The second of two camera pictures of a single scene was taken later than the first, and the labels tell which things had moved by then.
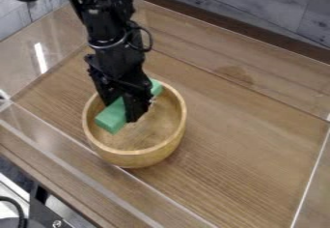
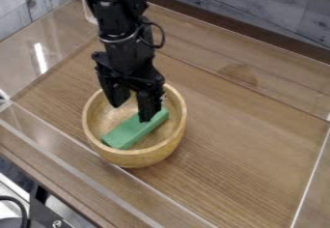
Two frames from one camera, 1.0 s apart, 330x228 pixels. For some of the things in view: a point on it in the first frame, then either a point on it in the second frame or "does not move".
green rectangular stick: x=113 y=116 → x=133 y=128
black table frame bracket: x=43 y=215 does not move
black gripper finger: x=135 y=103 → x=149 y=103
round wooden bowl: x=145 y=141 does not move
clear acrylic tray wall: x=251 y=167 does not move
